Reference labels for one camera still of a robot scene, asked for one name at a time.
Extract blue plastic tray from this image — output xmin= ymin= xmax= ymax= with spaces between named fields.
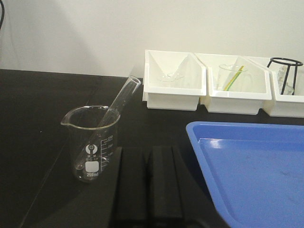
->
xmin=186 ymin=122 xmax=304 ymax=228

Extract glass beaker in middle bin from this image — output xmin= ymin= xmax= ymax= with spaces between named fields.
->
xmin=217 ymin=64 xmax=253 ymax=92

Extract glass beaker 250ml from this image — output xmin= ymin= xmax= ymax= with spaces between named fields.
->
xmin=61 ymin=105 xmax=120 ymax=183

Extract clear glass test tube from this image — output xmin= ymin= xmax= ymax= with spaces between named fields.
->
xmin=74 ymin=76 xmax=141 ymax=170

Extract glassware in left bin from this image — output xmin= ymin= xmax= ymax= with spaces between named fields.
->
xmin=157 ymin=72 xmax=185 ymax=82

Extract white storage bin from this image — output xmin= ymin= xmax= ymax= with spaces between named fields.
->
xmin=248 ymin=57 xmax=304 ymax=118
xmin=142 ymin=50 xmax=207 ymax=111
xmin=195 ymin=53 xmax=272 ymax=115

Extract right white storage bin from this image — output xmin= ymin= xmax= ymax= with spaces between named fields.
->
xmin=248 ymin=57 xmax=304 ymax=118

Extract yellow green stirring sticks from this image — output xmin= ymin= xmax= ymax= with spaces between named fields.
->
xmin=223 ymin=66 xmax=244 ymax=91

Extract left white storage bin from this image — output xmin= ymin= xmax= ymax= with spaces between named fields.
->
xmin=142 ymin=50 xmax=207 ymax=111

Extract black wire tripod stand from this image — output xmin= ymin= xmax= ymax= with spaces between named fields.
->
xmin=267 ymin=57 xmax=304 ymax=95

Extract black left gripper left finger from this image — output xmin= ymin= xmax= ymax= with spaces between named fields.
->
xmin=110 ymin=147 xmax=148 ymax=228

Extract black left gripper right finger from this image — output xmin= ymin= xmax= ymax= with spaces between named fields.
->
xmin=146 ymin=145 xmax=232 ymax=228

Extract middle white storage bin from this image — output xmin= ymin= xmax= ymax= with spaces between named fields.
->
xmin=195 ymin=53 xmax=272 ymax=115

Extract glass alcohol lamp flask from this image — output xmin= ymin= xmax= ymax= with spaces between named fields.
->
xmin=275 ymin=66 xmax=295 ymax=95

